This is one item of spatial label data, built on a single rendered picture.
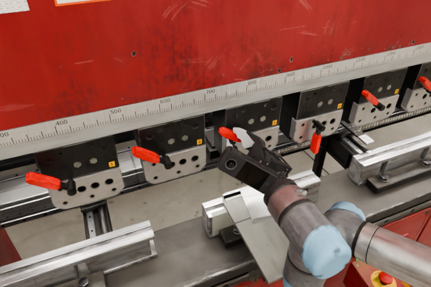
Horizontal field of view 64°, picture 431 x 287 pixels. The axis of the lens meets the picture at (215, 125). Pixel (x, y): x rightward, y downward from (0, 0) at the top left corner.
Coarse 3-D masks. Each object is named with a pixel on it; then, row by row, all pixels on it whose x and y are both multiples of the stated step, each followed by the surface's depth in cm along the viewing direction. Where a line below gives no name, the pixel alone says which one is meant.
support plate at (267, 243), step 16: (240, 208) 99; (240, 224) 94; (256, 224) 94; (272, 224) 94; (256, 240) 90; (272, 240) 90; (288, 240) 90; (256, 256) 86; (272, 256) 86; (272, 272) 83
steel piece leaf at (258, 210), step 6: (246, 198) 102; (252, 198) 102; (258, 198) 102; (246, 204) 100; (252, 204) 100; (258, 204) 100; (264, 204) 100; (252, 210) 98; (258, 210) 98; (264, 210) 98; (252, 216) 96; (258, 216) 96; (264, 216) 96; (270, 216) 94; (258, 222) 95
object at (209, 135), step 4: (208, 132) 122; (212, 132) 122; (208, 136) 120; (212, 136) 120; (208, 140) 118; (212, 140) 118; (208, 144) 119; (212, 144) 117; (208, 148) 117; (212, 148) 117; (208, 152) 117; (212, 152) 116; (216, 152) 117; (208, 156) 118; (212, 156) 117; (216, 156) 118
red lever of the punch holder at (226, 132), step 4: (220, 128) 78; (224, 128) 78; (220, 132) 78; (224, 132) 77; (228, 132) 78; (232, 132) 79; (224, 136) 78; (228, 136) 78; (232, 136) 79; (236, 136) 79; (236, 140) 80; (240, 140) 80
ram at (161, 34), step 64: (128, 0) 58; (192, 0) 62; (256, 0) 67; (320, 0) 72; (384, 0) 79; (0, 64) 55; (64, 64) 59; (128, 64) 64; (192, 64) 69; (256, 64) 75; (320, 64) 82; (384, 64) 91; (0, 128) 61; (128, 128) 71
